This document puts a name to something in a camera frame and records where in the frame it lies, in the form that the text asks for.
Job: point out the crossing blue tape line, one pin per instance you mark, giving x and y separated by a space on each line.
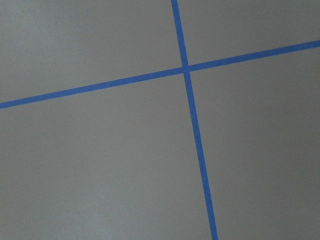
194 119

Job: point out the long blue tape line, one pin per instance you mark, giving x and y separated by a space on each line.
161 74

